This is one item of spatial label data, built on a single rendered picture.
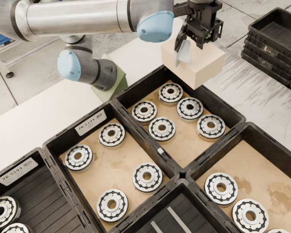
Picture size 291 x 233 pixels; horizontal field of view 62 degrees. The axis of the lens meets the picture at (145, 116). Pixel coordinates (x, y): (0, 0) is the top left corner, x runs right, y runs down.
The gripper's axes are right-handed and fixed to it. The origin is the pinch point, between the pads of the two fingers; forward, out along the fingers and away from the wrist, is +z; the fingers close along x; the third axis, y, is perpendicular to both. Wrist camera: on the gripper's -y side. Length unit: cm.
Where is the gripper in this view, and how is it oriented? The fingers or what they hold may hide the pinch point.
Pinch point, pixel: (191, 54)
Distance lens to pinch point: 80.7
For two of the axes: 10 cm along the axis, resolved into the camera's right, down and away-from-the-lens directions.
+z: 1.0, 5.5, 8.3
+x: 8.0, -5.4, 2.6
